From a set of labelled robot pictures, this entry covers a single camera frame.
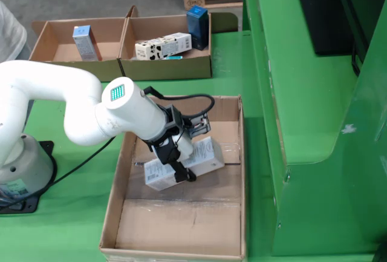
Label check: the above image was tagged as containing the large brown cardboard tray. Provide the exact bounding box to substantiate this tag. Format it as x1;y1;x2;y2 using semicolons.
98;94;246;262

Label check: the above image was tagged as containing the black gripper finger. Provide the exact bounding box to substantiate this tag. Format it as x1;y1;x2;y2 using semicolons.
171;160;198;184

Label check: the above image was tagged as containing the white fabric bundle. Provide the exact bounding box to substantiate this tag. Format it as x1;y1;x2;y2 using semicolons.
0;0;28;63

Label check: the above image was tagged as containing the black monitor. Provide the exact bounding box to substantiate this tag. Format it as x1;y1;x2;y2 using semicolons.
291;0;372;56

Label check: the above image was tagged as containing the white cow print carton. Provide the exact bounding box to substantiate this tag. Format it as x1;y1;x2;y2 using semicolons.
134;32;193;61

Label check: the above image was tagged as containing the white d'Alba product carton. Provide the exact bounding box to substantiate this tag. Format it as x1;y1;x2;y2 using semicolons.
143;136;226;192

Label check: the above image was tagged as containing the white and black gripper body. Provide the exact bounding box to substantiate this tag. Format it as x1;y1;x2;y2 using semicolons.
141;128;195;166

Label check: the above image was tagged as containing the grey-blue product carton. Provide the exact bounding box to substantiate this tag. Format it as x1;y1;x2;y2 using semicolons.
72;25;102;62

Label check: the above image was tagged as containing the open brown cardboard box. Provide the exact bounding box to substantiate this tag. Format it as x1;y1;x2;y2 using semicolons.
117;5;212;82
28;17;127;83

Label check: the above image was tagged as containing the black monitor cable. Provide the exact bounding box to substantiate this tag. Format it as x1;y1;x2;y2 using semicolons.
350;44;363;77

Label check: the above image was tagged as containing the green metal cabinet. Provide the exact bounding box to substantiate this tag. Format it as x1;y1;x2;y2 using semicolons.
241;0;387;262

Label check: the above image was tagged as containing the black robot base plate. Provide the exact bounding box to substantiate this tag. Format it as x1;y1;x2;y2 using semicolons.
0;140;58;214

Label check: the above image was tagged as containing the short black camera cable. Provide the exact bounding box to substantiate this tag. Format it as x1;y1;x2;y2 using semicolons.
143;85;216;120

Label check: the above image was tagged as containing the dark blue product carton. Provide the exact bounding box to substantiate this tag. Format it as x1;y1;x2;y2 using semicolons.
186;5;210;51

